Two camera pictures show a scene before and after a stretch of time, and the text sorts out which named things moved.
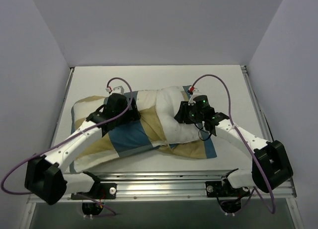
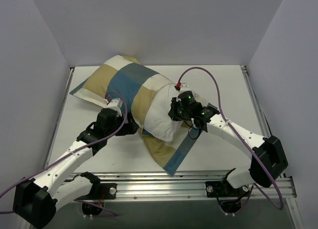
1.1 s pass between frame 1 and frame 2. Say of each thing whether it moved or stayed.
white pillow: stayed
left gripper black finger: moved
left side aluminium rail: stayed
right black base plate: stayed
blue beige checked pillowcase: moved
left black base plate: stayed
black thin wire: moved
